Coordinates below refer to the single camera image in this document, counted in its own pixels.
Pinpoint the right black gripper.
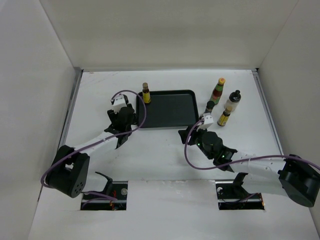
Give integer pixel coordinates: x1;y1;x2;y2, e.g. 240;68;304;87
178;123;214;160

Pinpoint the small yellow-label bottle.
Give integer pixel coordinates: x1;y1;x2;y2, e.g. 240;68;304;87
142;82;151;104
217;106;233;127

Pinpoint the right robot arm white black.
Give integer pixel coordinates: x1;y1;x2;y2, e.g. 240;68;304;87
178;124;320;208

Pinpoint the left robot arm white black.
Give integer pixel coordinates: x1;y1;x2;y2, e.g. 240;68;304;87
40;103;137;201

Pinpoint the black plastic tray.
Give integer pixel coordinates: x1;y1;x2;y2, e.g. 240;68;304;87
135;89;199;129

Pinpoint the small dark spice jar right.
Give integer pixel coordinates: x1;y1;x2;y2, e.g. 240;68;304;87
204;100;215;114

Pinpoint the tall green sauce bottle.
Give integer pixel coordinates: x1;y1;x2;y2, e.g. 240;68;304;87
210;78;226;105

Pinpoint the white shaker black cap right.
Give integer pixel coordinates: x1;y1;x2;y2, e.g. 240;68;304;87
224;90;242;112

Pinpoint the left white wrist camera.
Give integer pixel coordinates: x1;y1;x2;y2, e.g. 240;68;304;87
110;94;129;114

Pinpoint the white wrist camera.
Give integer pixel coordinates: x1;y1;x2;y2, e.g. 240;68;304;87
198;113;214;130
110;94;129;114

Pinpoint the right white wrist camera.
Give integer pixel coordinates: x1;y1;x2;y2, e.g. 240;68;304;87
198;113;214;130

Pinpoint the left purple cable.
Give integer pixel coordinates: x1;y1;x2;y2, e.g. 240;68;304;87
40;89;148;210

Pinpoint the purple cable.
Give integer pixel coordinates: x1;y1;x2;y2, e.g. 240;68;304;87
40;89;148;210
184;119;320;204

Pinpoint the left aluminium table rail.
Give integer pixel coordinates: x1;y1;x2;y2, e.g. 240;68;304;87
57;67;84;150

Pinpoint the aluminium table rail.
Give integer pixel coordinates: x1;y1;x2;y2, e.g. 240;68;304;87
57;67;84;150
251;68;284;154

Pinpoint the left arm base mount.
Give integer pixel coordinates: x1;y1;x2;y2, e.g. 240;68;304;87
80;172;129;211

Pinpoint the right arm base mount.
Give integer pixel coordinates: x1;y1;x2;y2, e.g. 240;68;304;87
215;173;265;211

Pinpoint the right aluminium table rail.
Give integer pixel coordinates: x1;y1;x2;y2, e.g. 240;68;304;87
251;68;284;154

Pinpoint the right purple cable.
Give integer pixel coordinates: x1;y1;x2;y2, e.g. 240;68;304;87
184;119;320;204

